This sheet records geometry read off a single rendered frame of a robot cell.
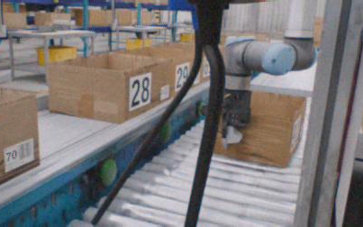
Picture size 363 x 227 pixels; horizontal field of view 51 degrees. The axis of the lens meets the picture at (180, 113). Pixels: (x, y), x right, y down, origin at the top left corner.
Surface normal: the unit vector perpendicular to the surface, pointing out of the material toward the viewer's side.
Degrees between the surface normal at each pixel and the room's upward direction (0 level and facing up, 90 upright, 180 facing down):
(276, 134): 90
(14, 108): 90
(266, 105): 89
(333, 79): 90
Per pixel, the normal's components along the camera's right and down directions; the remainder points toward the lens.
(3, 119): 0.93, 0.14
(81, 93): -0.35, 0.24
